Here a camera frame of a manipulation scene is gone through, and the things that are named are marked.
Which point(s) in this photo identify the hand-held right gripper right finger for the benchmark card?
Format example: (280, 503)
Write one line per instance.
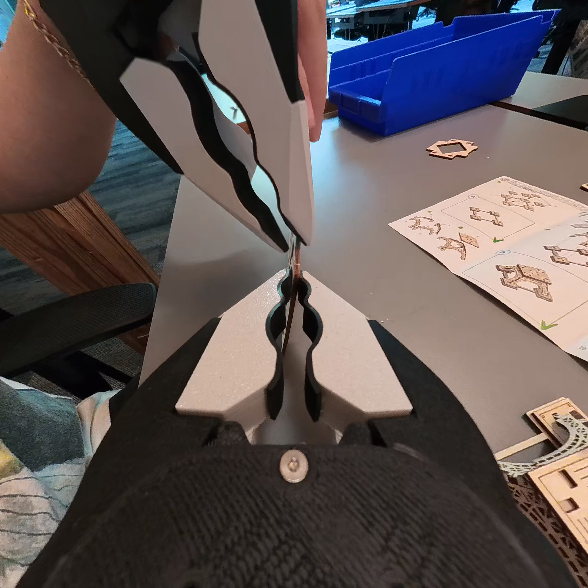
(358, 367)

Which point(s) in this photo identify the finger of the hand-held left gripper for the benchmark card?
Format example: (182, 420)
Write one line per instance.
(257, 69)
(165, 115)

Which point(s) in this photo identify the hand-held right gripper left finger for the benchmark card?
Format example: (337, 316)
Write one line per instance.
(229, 367)

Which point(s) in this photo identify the wooden parts sheet round cutouts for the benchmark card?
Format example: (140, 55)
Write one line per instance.
(295, 262)

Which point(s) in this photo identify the wooden tower base model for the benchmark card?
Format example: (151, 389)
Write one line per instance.
(560, 482)

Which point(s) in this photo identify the grey desk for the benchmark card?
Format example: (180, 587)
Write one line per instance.
(413, 321)

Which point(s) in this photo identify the black desk mat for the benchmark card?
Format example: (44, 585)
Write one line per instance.
(565, 110)

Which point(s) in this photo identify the person's left hand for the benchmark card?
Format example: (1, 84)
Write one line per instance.
(316, 55)

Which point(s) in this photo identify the blue plastic bin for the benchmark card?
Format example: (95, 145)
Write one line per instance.
(413, 82)

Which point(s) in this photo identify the black office chair armrest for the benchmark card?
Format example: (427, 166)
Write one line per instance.
(69, 321)

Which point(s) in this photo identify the folded assembly instruction booklet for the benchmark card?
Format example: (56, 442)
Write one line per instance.
(505, 252)

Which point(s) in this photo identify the person's patterned clothing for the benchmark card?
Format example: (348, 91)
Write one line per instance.
(36, 459)

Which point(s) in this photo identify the square wooden frame piece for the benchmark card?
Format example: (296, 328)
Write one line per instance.
(434, 149)

